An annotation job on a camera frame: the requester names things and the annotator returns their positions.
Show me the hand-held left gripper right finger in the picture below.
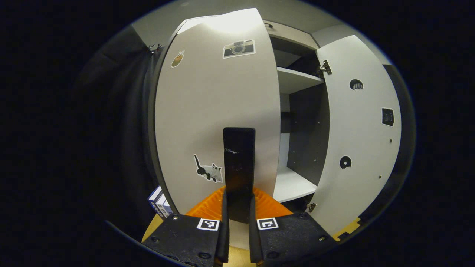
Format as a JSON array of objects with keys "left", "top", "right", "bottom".
[{"left": 249, "top": 187, "right": 336, "bottom": 266}]

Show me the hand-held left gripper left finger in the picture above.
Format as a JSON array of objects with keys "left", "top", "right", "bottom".
[{"left": 142, "top": 187, "right": 230, "bottom": 267}]

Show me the black door handle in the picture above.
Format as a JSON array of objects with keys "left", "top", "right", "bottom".
[{"left": 223, "top": 127, "right": 256, "bottom": 224}]

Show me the beige double-door shoe cabinet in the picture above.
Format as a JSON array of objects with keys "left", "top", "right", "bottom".
[{"left": 148, "top": 7, "right": 402, "bottom": 250}]

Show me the beige door with camera sticker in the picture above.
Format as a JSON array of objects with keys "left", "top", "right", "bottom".
[{"left": 154, "top": 8, "right": 281, "bottom": 250}]

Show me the beige door with headphones sticker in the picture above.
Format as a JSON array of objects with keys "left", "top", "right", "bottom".
[{"left": 311, "top": 35, "right": 402, "bottom": 236}]

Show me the white cabinet shelf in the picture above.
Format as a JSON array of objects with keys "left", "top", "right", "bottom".
[
  {"left": 273, "top": 165, "right": 318, "bottom": 203},
  {"left": 276, "top": 67, "right": 324, "bottom": 94}
]

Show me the blue and white box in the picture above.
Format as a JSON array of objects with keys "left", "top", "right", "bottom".
[
  {"left": 156, "top": 195, "right": 173, "bottom": 219},
  {"left": 148, "top": 185, "right": 164, "bottom": 209}
]

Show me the black backdrop cloth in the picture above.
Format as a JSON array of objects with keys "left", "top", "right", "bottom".
[{"left": 72, "top": 24, "right": 416, "bottom": 238}]

